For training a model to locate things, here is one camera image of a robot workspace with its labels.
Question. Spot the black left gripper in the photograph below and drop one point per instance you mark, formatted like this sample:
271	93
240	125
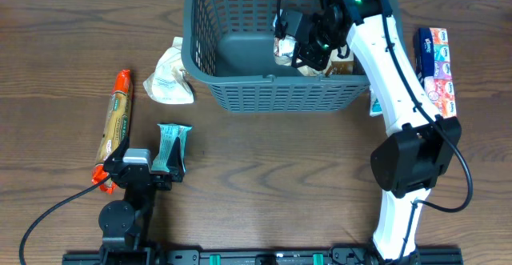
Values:
164	182

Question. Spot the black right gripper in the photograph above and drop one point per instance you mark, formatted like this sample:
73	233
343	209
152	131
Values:
306	54

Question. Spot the brown photo snack bag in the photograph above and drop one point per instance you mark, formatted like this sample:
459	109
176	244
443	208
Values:
283	53

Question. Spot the mint green snack bar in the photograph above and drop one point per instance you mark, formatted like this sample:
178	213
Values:
169	134

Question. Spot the teal white pouch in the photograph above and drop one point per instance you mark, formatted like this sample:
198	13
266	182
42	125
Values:
375	107

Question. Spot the multicolour tissue pack box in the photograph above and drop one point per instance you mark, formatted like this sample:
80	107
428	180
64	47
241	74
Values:
432	57

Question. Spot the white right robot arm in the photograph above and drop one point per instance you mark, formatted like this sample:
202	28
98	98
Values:
420	142

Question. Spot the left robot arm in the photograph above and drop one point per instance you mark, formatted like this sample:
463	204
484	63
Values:
125	222

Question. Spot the spaghetti pack red ends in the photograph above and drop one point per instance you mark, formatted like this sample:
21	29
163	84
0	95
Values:
117	122

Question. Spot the beige crumpled paper pouch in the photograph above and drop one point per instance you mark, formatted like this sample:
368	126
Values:
167	83

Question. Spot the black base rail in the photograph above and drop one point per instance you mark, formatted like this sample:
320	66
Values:
340	255

